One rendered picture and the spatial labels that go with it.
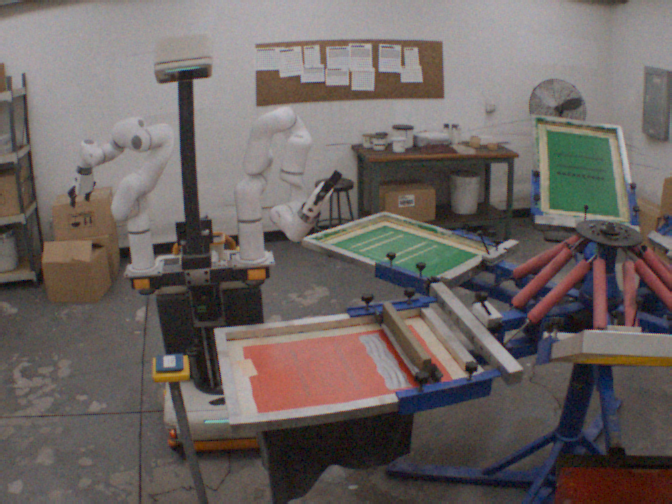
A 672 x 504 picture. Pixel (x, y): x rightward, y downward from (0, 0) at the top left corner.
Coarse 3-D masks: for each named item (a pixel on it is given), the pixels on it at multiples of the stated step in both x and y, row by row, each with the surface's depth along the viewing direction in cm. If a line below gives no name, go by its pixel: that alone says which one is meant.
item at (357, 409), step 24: (408, 312) 221; (432, 312) 218; (216, 336) 204; (240, 336) 208; (264, 336) 211; (456, 360) 191; (312, 408) 164; (336, 408) 164; (360, 408) 164; (384, 408) 166; (240, 432) 158
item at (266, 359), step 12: (336, 336) 211; (348, 336) 211; (384, 336) 210; (420, 336) 209; (252, 348) 203; (264, 348) 203; (276, 348) 203; (288, 348) 203; (348, 348) 203; (360, 348) 203; (252, 360) 196; (264, 360) 196; (276, 360) 196; (348, 360) 195; (360, 360) 195; (372, 360) 195; (264, 372) 189; (276, 372) 189
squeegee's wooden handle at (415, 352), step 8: (384, 304) 210; (384, 312) 209; (392, 312) 204; (384, 320) 210; (392, 320) 201; (400, 320) 198; (392, 328) 202; (400, 328) 194; (408, 328) 193; (400, 336) 194; (408, 336) 188; (400, 344) 195; (408, 344) 186; (416, 344) 183; (408, 352) 187; (416, 352) 180; (424, 352) 178; (416, 360) 180; (424, 360) 174; (424, 368) 175
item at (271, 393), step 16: (368, 368) 190; (400, 368) 190; (256, 384) 182; (272, 384) 182; (288, 384) 182; (368, 384) 182; (384, 384) 181; (416, 384) 180; (256, 400) 174; (272, 400) 174; (288, 400) 174; (304, 400) 174; (320, 400) 174; (336, 400) 174; (352, 400) 174
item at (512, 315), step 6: (504, 312) 204; (510, 312) 204; (516, 312) 203; (504, 318) 200; (510, 318) 199; (516, 318) 200; (522, 318) 201; (510, 324) 200; (516, 324) 201; (492, 330) 199; (510, 330) 201
